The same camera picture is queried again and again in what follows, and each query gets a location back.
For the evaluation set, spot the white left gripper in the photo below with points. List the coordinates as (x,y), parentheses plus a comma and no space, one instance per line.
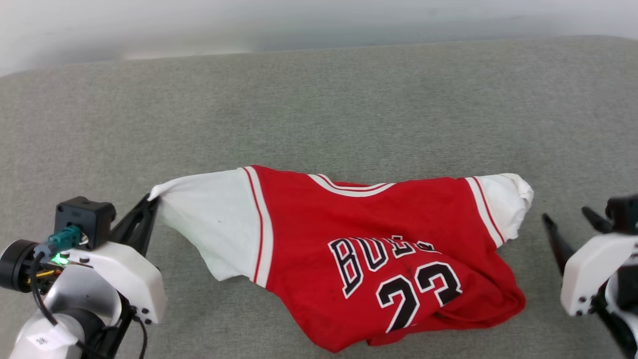
(129,279)

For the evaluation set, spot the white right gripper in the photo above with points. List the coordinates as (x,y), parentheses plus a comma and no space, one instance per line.
(588,274)

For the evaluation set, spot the red Bulls basketball jersey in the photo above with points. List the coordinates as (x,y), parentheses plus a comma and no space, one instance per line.
(349,249)

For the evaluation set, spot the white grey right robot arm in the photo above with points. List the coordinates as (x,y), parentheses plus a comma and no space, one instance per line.
(623,309)

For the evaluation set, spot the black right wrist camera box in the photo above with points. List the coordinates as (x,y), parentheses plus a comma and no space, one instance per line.
(623,214)

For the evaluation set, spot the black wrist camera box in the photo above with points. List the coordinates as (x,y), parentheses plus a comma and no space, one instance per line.
(84,217)
(623,214)

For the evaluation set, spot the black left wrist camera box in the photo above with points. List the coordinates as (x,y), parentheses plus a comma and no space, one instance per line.
(84,217)

